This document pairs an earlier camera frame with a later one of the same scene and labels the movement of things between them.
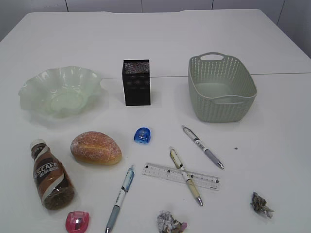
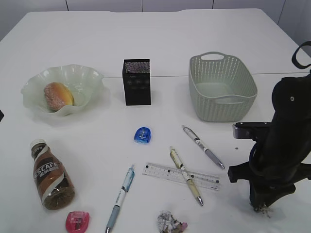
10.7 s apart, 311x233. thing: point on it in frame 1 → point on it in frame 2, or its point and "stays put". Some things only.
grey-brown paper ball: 259,205 stays put
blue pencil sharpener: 142,135 stays put
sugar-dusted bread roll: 95,148 → 57,95
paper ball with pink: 167,223 stays put
